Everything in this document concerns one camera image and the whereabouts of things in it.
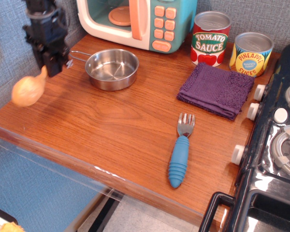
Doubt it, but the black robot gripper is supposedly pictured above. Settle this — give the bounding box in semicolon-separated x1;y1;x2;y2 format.
23;7;70;77

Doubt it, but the orange toy chicken leg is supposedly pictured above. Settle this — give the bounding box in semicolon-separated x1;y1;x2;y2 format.
11;66;48;107

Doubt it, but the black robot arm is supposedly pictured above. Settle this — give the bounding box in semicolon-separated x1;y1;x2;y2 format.
23;0;70;77

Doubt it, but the small steel pan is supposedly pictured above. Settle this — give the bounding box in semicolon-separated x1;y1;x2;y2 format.
69;49;139;91

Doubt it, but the clear acrylic table guard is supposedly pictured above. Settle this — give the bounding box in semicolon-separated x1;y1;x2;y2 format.
0;129;236;232

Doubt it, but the teal toy microwave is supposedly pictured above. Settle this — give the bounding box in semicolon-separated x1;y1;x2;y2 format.
76;0;198;54

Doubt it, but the tomato sauce can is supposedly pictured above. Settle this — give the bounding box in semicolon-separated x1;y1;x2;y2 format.
190;11;231;67

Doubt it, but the orange object bottom left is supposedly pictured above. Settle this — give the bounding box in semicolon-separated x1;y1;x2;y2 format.
0;222;25;232

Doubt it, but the folded purple cloth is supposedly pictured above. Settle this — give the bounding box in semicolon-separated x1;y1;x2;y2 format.
177;63;254;120

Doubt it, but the pineapple slices can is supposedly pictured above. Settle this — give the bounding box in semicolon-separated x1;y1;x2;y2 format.
229;32;274;77

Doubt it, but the white stove knob middle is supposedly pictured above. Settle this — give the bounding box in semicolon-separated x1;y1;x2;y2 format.
246;103;260;121

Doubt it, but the white stove knob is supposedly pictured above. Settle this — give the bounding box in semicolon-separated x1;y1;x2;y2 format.
246;103;260;121
253;85;266;102
231;145;246;165

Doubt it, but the white stove knob front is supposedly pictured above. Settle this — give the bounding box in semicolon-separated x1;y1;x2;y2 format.
231;145;246;165

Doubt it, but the white stove knob rear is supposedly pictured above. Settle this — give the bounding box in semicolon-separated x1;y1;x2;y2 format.
253;85;266;102

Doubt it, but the black toy stove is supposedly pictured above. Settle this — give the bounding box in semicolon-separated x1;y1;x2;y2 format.
199;44;290;232

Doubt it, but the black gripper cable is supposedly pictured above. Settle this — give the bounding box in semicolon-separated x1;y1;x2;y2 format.
55;7;70;32

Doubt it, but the blue handled fork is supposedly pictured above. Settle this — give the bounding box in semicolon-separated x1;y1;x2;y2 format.
168;113;195;188

